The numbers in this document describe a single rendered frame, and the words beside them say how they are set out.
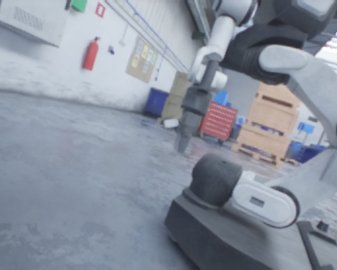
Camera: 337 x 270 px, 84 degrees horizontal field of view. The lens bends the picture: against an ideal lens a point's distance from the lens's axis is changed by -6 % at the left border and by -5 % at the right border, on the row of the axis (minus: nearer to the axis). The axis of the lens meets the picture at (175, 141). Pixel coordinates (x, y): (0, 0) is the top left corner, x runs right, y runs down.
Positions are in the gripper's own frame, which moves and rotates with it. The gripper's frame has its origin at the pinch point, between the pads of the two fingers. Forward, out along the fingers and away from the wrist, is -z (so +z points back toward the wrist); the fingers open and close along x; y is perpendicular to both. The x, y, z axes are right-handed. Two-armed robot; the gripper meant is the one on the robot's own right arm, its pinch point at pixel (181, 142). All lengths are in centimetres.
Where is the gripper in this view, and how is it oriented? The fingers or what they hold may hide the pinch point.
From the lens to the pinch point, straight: 64.6
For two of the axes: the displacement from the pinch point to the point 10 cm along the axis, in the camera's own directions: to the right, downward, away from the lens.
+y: 9.3, 3.5, 1.2
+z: 3.5, -9.4, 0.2
